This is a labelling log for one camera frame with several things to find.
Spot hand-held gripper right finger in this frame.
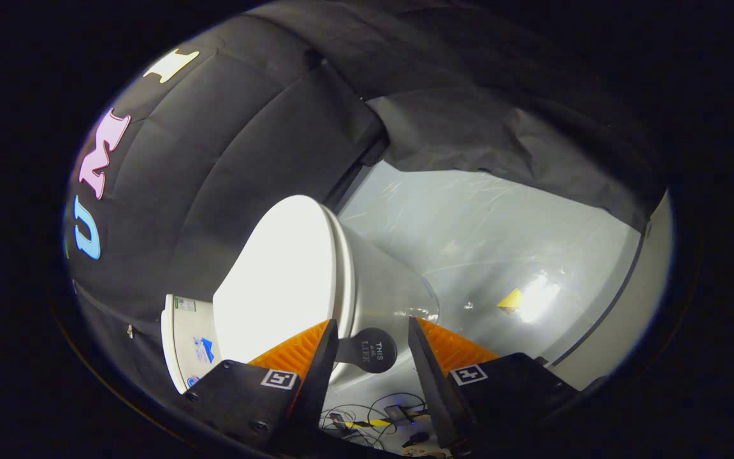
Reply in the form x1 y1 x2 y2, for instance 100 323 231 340
408 317 581 456

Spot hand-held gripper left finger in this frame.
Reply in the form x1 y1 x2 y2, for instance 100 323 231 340
182 319 340 456

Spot black round lid lifter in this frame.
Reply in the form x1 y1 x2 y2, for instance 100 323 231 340
336 328 398 374

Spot white toilet lid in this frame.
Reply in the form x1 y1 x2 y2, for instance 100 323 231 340
213 194 343 383

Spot white toilet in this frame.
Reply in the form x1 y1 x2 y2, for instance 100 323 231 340
161 204 440 394

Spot yellow tape piece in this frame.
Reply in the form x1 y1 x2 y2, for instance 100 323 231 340
496 288 524 315

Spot black backdrop cloth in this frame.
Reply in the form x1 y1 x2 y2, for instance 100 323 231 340
64 0 667 409

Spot tangle of black cables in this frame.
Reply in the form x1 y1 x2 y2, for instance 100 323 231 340
319 392 435 452

